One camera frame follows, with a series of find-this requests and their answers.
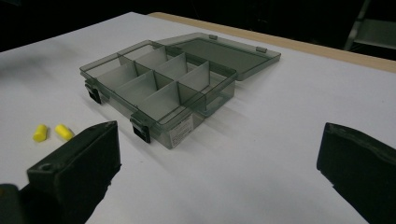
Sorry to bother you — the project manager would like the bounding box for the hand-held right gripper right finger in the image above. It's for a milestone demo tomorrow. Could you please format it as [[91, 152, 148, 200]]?
[[316, 122, 396, 224]]

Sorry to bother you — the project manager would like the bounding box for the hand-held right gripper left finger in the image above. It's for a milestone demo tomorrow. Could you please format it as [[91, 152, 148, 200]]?
[[19, 120, 121, 224]]

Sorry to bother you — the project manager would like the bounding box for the yellow foam earplug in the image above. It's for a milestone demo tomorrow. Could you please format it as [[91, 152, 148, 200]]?
[[32, 123, 49, 144], [54, 123, 75, 142]]

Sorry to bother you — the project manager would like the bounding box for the grey transparent compartment box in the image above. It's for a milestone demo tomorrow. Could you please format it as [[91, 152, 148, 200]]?
[[78, 32, 282, 150]]

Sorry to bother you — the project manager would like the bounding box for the metal stand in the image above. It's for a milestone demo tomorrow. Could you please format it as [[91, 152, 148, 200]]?
[[344, 0, 396, 51]]

